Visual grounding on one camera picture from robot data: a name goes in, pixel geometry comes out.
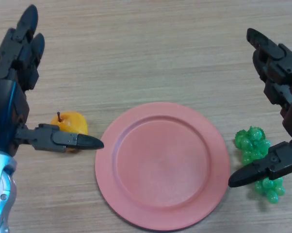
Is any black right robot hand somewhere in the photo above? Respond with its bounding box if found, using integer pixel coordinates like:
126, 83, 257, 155
228, 28, 292, 188

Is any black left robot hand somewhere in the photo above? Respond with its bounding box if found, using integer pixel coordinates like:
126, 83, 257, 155
0, 4, 105, 157

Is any yellow pear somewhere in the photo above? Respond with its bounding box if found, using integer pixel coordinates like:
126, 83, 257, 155
50, 111, 89, 154

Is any pink round plate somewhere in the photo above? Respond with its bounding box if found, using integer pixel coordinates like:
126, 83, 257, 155
95, 101, 231, 231

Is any green grape bunch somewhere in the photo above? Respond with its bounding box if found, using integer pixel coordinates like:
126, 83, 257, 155
234, 125, 287, 205

